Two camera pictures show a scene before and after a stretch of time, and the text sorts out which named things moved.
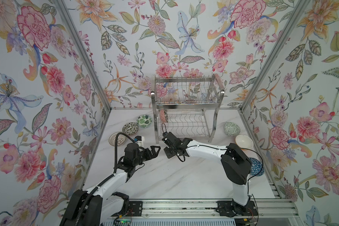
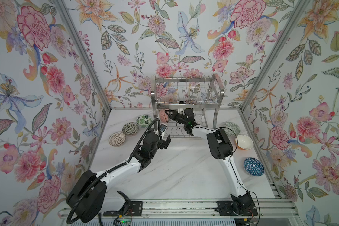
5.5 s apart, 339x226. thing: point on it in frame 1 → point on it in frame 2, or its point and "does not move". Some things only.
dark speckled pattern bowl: x=130 y=128 does not move
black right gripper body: x=176 y=151 → x=181 y=120
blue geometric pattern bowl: x=256 y=165 does not move
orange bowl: x=244 y=141 does not move
